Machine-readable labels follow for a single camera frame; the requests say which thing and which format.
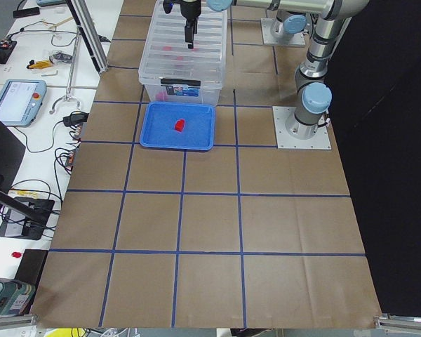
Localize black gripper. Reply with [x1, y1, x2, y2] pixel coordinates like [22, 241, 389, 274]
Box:
[180, 0, 201, 48]

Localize clear ribbed box lid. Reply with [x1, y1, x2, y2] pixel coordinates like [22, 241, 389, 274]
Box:
[138, 1, 227, 88]

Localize red block from tray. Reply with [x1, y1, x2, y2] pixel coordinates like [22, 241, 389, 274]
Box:
[174, 119, 185, 132]

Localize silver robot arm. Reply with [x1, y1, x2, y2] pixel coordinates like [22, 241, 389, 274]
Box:
[269, 10, 307, 46]
[206, 1, 368, 140]

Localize clear plastic storage box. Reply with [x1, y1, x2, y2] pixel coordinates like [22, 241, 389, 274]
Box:
[138, 0, 229, 107]

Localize green device box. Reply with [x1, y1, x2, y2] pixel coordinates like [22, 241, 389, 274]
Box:
[0, 278, 36, 317]

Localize red block under lid lower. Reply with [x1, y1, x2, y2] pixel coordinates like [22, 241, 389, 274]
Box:
[156, 92, 166, 101]

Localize blue plastic tray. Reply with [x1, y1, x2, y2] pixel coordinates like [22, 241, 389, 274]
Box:
[140, 102, 215, 151]

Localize metal clamp stand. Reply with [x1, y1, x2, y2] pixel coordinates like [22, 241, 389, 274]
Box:
[49, 28, 81, 114]

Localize black power adapter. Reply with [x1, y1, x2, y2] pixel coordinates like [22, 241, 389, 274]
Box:
[62, 112, 89, 127]

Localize yellow black hand tool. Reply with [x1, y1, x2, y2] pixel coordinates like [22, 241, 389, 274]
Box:
[27, 59, 55, 70]

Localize black remote on desk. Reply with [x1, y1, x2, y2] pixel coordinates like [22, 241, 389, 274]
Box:
[13, 7, 40, 19]

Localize blue teach pendant tablet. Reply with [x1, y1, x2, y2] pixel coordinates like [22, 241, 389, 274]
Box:
[0, 79, 47, 127]

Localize black monitor stand base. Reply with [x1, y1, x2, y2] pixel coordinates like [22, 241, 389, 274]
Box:
[0, 197, 55, 240]

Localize black box latch handle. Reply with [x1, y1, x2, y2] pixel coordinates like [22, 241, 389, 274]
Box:
[161, 78, 201, 88]

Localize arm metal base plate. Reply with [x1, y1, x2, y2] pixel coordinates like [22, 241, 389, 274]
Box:
[261, 15, 307, 48]
[272, 106, 332, 150]

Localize aluminium frame post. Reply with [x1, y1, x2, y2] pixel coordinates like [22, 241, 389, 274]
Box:
[66, 0, 108, 74]

